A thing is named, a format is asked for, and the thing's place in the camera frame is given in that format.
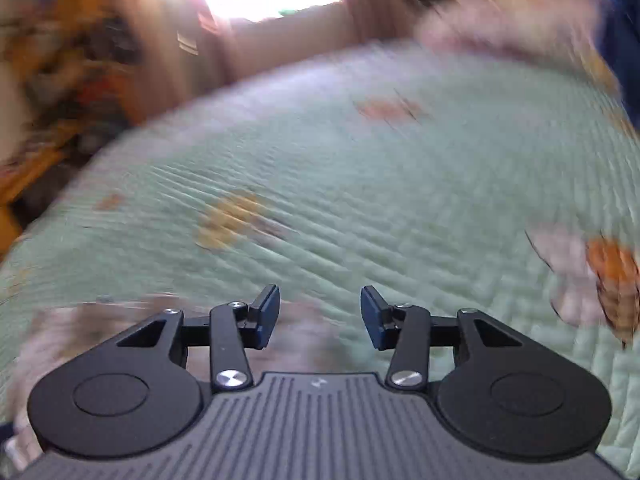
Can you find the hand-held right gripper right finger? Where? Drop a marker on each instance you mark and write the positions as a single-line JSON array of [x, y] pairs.
[[374, 317]]

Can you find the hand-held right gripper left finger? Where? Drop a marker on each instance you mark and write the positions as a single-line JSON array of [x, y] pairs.
[[267, 317]]

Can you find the white printed long-sleeve shirt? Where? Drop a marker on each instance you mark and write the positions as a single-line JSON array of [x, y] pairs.
[[310, 335]]

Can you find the green quilted bee bedspread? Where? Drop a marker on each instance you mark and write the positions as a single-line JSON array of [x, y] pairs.
[[375, 175]]

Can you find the yellow wooden desk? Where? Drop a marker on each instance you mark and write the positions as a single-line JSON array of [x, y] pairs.
[[20, 185]]

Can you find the pink curtain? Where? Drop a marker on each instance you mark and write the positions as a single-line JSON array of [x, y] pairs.
[[385, 0], [170, 35]]

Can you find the floral pillow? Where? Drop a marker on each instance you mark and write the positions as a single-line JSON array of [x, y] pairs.
[[510, 20]]

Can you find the wooden bookshelf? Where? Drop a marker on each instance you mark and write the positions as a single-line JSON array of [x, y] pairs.
[[65, 60]]

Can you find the blue garment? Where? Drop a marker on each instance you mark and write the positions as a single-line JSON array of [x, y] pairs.
[[625, 50]]

